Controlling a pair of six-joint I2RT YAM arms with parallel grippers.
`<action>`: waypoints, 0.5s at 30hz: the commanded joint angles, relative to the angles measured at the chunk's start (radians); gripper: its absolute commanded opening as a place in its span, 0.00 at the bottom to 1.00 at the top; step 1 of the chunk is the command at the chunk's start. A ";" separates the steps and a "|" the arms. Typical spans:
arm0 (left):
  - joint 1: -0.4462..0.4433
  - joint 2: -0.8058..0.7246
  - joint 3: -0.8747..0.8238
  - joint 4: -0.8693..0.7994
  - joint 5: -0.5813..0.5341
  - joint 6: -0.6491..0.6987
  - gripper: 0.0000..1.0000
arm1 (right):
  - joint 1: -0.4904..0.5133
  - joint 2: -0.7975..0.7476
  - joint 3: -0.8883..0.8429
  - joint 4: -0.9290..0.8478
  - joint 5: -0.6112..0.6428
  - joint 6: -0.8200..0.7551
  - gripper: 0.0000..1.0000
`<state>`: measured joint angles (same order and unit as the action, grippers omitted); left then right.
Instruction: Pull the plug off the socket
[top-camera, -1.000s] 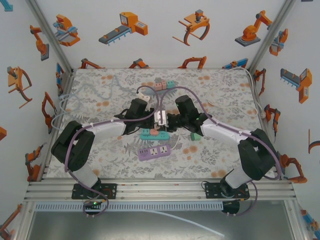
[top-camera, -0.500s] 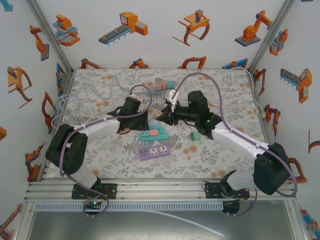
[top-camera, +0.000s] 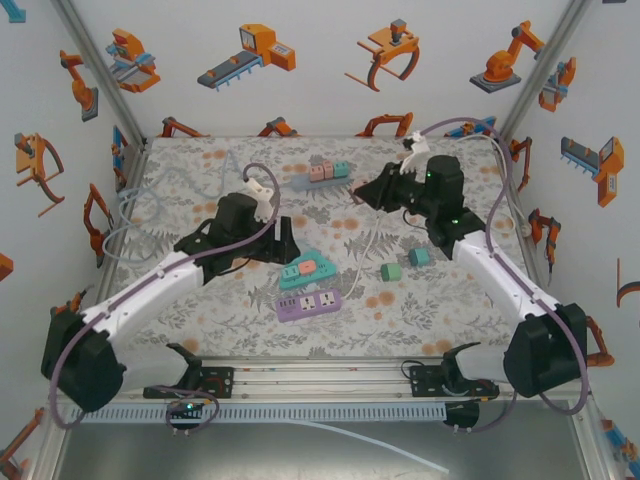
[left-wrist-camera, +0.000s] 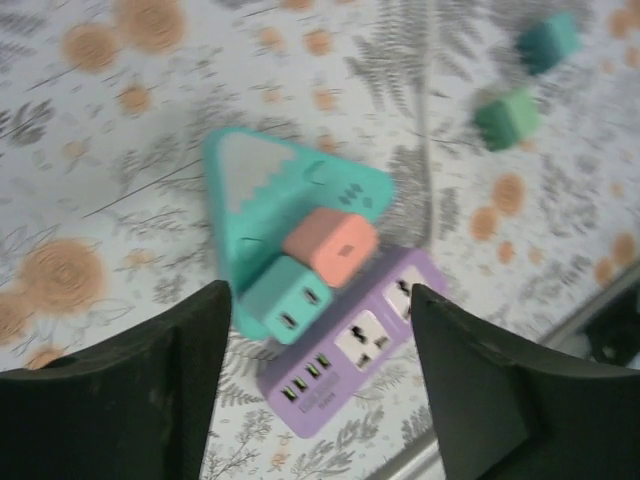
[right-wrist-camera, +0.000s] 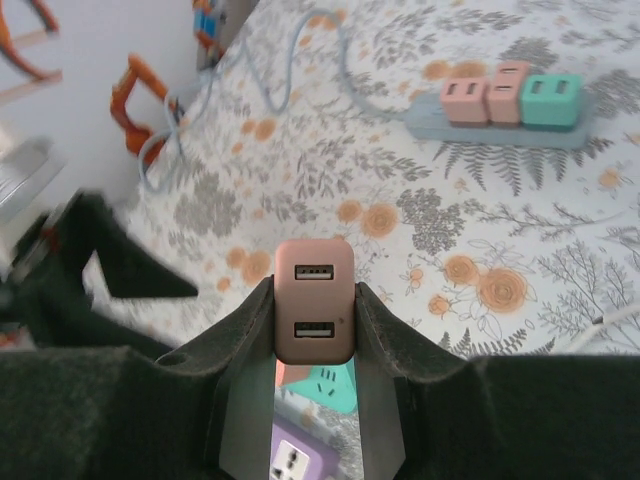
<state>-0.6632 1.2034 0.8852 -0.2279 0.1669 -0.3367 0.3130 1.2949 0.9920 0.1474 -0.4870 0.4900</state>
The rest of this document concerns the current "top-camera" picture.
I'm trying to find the teal triangular power strip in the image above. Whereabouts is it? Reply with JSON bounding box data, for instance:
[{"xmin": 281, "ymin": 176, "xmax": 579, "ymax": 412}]
[{"xmin": 278, "ymin": 248, "xmax": 338, "ymax": 292}]

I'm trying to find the grey blue power strip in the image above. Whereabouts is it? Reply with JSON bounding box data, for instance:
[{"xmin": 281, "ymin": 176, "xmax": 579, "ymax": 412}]
[{"xmin": 291, "ymin": 172, "xmax": 354, "ymax": 194}]

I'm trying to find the purple power strip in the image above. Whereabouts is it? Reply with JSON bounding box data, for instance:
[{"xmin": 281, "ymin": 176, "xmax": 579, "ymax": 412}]
[{"xmin": 275, "ymin": 287, "xmax": 344, "ymax": 324}]

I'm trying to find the floral table mat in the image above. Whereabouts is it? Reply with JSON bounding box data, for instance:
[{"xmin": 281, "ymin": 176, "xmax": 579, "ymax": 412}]
[{"xmin": 97, "ymin": 135, "xmax": 556, "ymax": 359}]

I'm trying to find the circuit board with green light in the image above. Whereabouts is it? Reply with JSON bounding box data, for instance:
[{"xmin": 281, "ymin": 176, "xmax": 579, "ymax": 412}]
[{"xmin": 167, "ymin": 398, "xmax": 206, "ymax": 419}]

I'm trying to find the grey metal sheet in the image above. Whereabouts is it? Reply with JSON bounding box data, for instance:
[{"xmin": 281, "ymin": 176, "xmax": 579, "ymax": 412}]
[{"xmin": 49, "ymin": 422, "xmax": 601, "ymax": 480}]

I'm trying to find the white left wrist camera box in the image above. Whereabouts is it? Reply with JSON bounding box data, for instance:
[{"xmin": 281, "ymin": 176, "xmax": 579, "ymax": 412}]
[{"xmin": 243, "ymin": 178, "xmax": 280, "ymax": 225}]

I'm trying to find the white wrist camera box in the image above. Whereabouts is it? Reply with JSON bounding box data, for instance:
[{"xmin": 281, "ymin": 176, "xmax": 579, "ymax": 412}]
[
  {"xmin": 243, "ymin": 178, "xmax": 280, "ymax": 225},
  {"xmin": 401, "ymin": 130, "xmax": 432, "ymax": 175}
]

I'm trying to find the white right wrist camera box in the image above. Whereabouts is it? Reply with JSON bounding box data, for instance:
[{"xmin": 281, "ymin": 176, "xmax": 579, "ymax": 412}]
[{"xmin": 401, "ymin": 130, "xmax": 432, "ymax": 175}]

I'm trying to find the thin white power cable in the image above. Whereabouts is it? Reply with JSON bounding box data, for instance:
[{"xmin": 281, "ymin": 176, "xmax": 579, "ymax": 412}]
[{"xmin": 342, "ymin": 212, "xmax": 384, "ymax": 301}]

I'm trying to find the thick white power cable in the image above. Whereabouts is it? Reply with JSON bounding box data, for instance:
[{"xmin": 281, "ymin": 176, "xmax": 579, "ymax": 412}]
[{"xmin": 459, "ymin": 134, "xmax": 531, "ymax": 236}]

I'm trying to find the aluminium frame rail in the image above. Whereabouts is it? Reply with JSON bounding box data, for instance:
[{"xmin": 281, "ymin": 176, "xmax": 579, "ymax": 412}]
[{"xmin": 47, "ymin": 355, "xmax": 594, "ymax": 404}]

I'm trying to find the translucent blue power cable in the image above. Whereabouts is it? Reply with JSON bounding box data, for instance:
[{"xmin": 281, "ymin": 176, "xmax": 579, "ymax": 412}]
[{"xmin": 102, "ymin": 149, "xmax": 296, "ymax": 264}]

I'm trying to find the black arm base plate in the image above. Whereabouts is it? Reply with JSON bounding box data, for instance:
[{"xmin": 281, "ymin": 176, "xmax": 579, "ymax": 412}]
[
  {"xmin": 408, "ymin": 364, "xmax": 501, "ymax": 400},
  {"xmin": 143, "ymin": 367, "xmax": 236, "ymax": 400}
]

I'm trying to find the aluminium corner post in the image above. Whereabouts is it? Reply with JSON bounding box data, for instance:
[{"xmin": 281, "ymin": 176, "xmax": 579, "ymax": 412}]
[
  {"xmin": 493, "ymin": 0, "xmax": 595, "ymax": 147},
  {"xmin": 49, "ymin": 0, "xmax": 150, "ymax": 147}
]

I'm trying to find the white slotted cable duct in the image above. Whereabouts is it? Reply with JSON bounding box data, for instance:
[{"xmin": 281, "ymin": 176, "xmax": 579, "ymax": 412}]
[{"xmin": 67, "ymin": 403, "xmax": 449, "ymax": 424}]

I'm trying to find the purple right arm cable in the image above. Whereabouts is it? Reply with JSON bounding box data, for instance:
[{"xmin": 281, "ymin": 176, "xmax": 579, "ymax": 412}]
[{"xmin": 419, "ymin": 117, "xmax": 591, "ymax": 434}]

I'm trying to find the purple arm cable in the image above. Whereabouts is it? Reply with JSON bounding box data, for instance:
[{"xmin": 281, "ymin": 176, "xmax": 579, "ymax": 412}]
[
  {"xmin": 419, "ymin": 117, "xmax": 591, "ymax": 434},
  {"xmin": 49, "ymin": 163, "xmax": 281, "ymax": 436}
]

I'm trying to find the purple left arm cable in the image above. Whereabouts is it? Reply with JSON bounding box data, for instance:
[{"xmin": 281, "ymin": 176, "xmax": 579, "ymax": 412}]
[{"xmin": 49, "ymin": 163, "xmax": 281, "ymax": 436}]

